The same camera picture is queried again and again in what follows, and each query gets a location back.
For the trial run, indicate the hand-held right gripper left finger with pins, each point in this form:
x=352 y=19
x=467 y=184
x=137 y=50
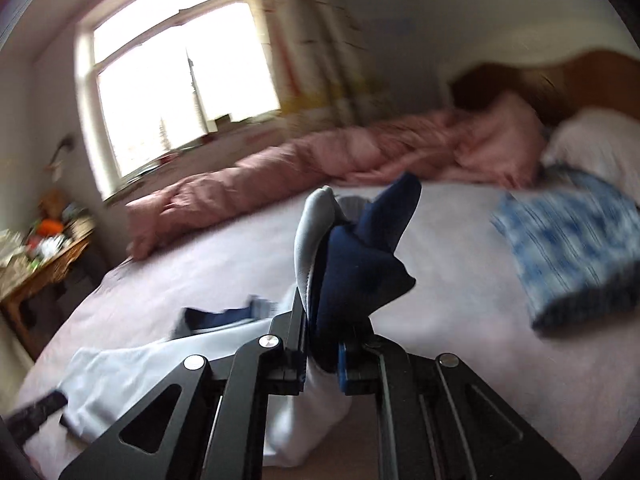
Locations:
x=240 y=400

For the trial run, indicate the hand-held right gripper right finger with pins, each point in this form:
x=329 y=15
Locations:
x=425 y=410

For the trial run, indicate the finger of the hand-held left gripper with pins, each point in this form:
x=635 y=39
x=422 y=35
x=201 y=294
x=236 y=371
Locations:
x=40 y=410

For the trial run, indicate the white and navy jacket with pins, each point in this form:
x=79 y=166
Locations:
x=360 y=270

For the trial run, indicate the folded blue plaid clothes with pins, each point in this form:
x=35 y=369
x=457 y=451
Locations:
x=575 y=245

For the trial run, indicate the carved wooden desk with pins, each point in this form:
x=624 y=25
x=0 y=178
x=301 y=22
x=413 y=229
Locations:
x=45 y=270

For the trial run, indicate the stack of papers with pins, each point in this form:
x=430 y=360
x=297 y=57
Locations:
x=11 y=252

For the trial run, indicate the orange plush toy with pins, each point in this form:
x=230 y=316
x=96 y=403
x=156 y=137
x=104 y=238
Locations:
x=50 y=226

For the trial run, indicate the pink quilt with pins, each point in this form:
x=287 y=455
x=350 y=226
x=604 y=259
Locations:
x=310 y=155

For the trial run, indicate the pink pillow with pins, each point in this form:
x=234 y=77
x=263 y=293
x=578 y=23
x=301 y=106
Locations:
x=600 y=150

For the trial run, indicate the white framed window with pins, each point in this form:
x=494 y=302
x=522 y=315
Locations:
x=165 y=90

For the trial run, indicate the tree print curtain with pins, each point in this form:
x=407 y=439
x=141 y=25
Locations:
x=320 y=45

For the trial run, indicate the wooden bed headboard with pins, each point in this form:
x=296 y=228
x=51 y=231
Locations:
x=590 y=75

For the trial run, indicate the pink wall lamp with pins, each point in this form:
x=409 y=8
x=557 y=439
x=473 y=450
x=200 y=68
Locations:
x=60 y=160

